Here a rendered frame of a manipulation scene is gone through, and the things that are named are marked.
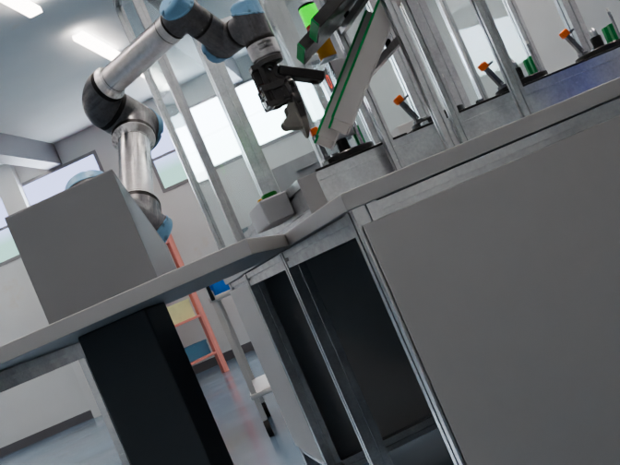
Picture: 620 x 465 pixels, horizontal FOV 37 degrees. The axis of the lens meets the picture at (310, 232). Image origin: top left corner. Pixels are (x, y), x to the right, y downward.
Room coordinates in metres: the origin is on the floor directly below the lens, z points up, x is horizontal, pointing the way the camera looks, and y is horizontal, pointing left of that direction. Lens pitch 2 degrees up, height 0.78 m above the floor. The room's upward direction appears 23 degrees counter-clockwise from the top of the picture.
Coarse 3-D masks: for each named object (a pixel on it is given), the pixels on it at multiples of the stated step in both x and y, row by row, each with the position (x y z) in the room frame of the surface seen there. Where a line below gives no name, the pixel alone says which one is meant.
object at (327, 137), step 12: (360, 24) 1.94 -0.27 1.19; (360, 36) 1.94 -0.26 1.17; (348, 60) 1.94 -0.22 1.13; (348, 72) 1.94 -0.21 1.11; (336, 84) 1.94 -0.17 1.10; (336, 96) 1.94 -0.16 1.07; (324, 120) 1.94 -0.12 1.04; (324, 132) 1.93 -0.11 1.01; (336, 132) 1.94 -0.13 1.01; (324, 144) 2.06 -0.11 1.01
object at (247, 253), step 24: (264, 240) 1.74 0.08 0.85; (192, 264) 1.57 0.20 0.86; (216, 264) 1.57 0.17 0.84; (240, 264) 1.82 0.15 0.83; (144, 288) 1.58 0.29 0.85; (168, 288) 1.58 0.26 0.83; (192, 288) 2.04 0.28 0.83; (96, 312) 1.59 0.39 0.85; (120, 312) 1.60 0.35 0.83; (24, 336) 1.61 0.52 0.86; (48, 336) 1.60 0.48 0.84; (72, 336) 1.76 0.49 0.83; (0, 360) 1.61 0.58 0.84; (24, 360) 1.97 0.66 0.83
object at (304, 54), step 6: (342, 18) 2.03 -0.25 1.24; (336, 24) 2.01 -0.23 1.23; (330, 30) 2.02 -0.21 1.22; (306, 36) 1.94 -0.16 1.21; (300, 42) 1.94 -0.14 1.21; (306, 42) 1.94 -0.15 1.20; (312, 42) 1.94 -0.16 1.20; (324, 42) 2.07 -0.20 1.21; (300, 48) 1.96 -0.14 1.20; (306, 48) 1.94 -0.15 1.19; (312, 48) 1.98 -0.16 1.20; (318, 48) 2.06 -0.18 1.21; (300, 54) 2.01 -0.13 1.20; (306, 54) 1.99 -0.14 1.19; (312, 54) 2.05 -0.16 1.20; (300, 60) 2.06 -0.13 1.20; (306, 60) 2.05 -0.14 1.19
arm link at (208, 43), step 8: (216, 24) 2.26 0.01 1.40; (224, 24) 2.28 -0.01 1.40; (208, 32) 2.26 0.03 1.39; (216, 32) 2.26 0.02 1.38; (224, 32) 2.27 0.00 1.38; (200, 40) 2.27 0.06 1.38; (208, 40) 2.27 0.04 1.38; (216, 40) 2.27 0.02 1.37; (224, 40) 2.28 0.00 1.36; (232, 40) 2.27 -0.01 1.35; (208, 48) 2.31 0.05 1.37; (216, 48) 2.29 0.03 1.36; (224, 48) 2.29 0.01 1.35; (232, 48) 2.29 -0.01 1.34; (240, 48) 2.30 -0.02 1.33; (208, 56) 2.33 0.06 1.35; (216, 56) 2.32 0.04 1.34; (224, 56) 2.32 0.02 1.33
